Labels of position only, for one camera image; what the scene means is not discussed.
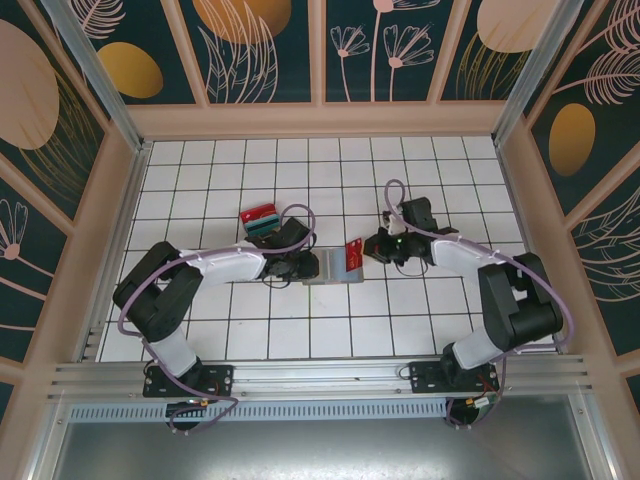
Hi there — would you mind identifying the red VIP card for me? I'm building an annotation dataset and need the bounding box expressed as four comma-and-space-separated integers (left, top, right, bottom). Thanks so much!
344, 238, 366, 272

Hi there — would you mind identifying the teal card stack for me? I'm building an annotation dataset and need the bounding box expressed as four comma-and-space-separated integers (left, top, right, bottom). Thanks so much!
244, 212, 282, 236

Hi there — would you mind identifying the clear acrylic card organizer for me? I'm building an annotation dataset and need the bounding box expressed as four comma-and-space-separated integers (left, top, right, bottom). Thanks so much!
238, 202, 284, 242

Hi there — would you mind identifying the red card stack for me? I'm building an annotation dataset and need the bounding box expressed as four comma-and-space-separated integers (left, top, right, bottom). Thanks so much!
239, 202, 277, 226

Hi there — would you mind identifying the grey metal sheet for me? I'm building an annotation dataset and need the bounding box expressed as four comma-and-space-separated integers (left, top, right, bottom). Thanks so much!
49, 419, 594, 480

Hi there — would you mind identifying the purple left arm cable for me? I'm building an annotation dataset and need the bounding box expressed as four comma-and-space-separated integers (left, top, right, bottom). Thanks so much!
117, 202, 320, 436

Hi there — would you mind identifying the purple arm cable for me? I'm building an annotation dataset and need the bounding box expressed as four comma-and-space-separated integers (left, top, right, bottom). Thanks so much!
383, 178, 576, 431
117, 202, 320, 436

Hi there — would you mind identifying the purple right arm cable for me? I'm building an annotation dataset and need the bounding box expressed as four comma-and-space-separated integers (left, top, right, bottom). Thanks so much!
383, 178, 576, 431

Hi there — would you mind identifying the aluminium mounting rail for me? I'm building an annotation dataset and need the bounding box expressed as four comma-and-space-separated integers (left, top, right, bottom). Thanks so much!
47, 353, 596, 401

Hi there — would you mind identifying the aluminium side rail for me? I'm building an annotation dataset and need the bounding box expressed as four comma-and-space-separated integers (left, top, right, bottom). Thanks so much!
79, 142, 154, 362
493, 142, 570, 356

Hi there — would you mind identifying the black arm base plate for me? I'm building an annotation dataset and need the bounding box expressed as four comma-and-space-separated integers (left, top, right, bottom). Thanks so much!
408, 360, 500, 396
143, 364, 235, 399

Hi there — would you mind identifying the grey slotted cable duct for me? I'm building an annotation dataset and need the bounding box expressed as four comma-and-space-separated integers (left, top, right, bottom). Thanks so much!
67, 402, 450, 422

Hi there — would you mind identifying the aluminium corner post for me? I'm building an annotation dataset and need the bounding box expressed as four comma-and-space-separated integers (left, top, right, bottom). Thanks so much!
491, 0, 575, 147
39, 0, 154, 156

